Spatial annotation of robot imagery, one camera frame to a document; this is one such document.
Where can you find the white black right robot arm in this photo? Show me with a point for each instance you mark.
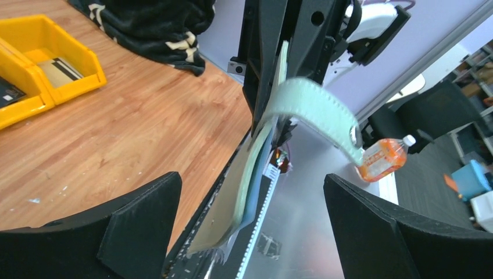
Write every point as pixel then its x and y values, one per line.
pixel 365 30

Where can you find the mint green leather card holder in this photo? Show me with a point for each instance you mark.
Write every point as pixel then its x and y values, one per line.
pixel 307 101

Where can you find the yellow middle plastic bin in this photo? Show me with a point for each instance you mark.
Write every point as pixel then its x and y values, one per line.
pixel 24 91

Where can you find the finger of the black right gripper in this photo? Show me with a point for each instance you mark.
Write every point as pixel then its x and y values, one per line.
pixel 317 25
pixel 262 24

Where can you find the yellow right plastic bin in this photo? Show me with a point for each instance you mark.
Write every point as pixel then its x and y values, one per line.
pixel 38 40

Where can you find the aluminium frame post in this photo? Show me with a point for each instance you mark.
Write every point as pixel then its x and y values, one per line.
pixel 434 28

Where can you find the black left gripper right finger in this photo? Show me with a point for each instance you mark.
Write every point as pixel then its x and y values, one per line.
pixel 379 239

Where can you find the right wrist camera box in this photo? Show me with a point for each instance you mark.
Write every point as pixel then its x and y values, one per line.
pixel 236 66

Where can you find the black cards in bin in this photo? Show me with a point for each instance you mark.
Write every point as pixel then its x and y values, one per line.
pixel 10 93

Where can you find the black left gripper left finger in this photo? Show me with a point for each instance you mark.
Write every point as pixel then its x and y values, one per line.
pixel 126 237

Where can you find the orange drink bottle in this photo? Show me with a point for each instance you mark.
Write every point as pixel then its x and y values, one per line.
pixel 384 157

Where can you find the striped beige cards in bin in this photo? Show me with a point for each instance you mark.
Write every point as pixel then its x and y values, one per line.
pixel 59 72

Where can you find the yellow plastic bin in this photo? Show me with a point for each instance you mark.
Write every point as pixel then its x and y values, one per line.
pixel 38 40
pixel 24 91

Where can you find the black office chair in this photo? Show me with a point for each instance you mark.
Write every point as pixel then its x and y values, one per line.
pixel 426 117

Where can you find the black floral blanket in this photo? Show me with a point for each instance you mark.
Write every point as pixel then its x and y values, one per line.
pixel 163 31

